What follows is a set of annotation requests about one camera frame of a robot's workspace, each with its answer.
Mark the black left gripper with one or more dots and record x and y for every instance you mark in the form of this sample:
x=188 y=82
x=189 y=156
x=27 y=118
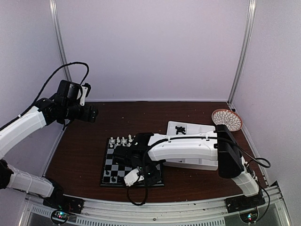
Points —
x=93 y=113

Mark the left aluminium frame post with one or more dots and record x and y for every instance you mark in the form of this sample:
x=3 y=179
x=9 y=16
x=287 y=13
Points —
x=56 y=24

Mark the front aluminium rail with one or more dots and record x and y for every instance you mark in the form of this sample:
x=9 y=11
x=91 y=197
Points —
x=212 y=212

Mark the white plastic compartment tray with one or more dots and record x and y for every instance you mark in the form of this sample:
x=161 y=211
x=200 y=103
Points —
x=191 y=129

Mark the black chess pieces pile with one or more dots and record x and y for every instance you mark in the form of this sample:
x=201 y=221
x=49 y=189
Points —
x=180 y=130

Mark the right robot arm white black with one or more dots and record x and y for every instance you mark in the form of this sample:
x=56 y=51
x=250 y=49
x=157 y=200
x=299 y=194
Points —
x=217 y=144

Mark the right aluminium frame post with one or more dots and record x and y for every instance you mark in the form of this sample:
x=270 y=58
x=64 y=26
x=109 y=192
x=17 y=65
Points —
x=246 y=40

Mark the black white chess board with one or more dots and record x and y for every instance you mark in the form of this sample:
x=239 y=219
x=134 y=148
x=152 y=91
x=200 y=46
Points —
x=113 y=164

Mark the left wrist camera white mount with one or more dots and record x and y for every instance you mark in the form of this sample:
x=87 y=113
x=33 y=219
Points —
x=84 y=92

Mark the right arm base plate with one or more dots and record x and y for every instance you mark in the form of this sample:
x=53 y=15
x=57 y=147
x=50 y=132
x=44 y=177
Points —
x=240 y=203

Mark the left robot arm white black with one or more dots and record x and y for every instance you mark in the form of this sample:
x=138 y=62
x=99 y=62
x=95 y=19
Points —
x=68 y=103

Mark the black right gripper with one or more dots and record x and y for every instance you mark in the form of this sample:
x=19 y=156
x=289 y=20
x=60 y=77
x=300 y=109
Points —
x=152 y=180

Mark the aluminium frame post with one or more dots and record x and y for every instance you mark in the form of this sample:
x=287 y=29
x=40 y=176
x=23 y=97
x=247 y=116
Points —
x=246 y=40
x=56 y=24

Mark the patterned ceramic plate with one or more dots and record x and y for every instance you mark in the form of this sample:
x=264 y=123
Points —
x=228 y=118

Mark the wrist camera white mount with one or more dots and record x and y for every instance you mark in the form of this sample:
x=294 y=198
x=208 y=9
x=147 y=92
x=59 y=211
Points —
x=133 y=177
x=84 y=92

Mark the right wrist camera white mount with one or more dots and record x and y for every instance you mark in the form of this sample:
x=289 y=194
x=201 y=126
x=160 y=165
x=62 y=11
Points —
x=133 y=177

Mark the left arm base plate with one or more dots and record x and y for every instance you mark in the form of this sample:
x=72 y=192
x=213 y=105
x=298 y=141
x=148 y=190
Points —
x=68 y=205

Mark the white chess pieces row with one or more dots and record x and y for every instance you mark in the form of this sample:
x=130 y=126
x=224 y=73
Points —
x=120 y=141

